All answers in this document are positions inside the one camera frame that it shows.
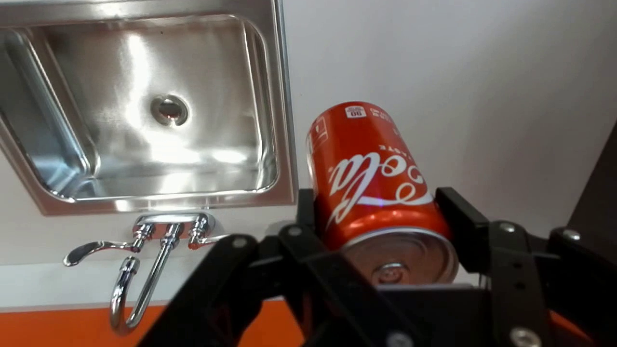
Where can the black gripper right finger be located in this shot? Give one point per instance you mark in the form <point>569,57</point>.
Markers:
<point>557,292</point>

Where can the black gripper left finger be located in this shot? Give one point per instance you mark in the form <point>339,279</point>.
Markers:
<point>330,302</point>

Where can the red cola can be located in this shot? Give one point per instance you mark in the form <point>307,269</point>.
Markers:
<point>370,200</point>

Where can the stainless steel sink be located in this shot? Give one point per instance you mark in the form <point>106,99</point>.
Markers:
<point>147,105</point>

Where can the chrome faucet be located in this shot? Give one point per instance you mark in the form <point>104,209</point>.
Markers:
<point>164,229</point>

